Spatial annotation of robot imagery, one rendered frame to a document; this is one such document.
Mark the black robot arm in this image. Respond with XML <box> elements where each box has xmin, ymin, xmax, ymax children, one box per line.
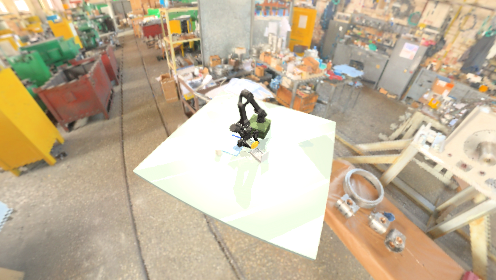
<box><xmin>229</xmin><ymin>89</ymin><xmax>268</xmax><ymax>138</ymax></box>

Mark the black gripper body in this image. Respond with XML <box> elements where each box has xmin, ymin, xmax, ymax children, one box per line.
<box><xmin>237</xmin><ymin>130</ymin><xmax>259</xmax><ymax>147</ymax></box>

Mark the white dish rack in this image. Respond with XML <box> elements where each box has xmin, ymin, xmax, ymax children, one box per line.
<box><xmin>249</xmin><ymin>147</ymin><xmax>269</xmax><ymax>163</ymax></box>

